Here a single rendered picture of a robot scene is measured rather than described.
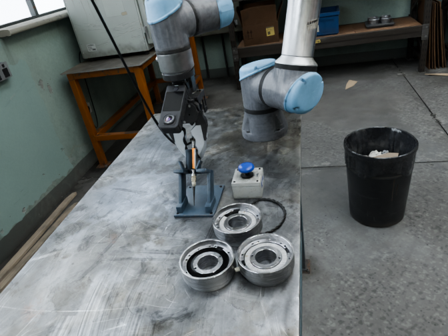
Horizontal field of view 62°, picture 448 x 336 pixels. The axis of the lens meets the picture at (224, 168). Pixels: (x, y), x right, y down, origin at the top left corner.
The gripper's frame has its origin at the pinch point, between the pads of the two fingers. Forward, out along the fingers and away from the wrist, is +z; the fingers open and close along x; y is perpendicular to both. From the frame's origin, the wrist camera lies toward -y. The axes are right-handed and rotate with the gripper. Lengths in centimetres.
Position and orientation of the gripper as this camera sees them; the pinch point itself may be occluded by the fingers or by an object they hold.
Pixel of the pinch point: (193, 155)
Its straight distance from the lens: 90.1
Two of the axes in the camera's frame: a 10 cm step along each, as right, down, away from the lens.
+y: 2.0, -5.1, 8.4
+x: -9.7, 0.4, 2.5
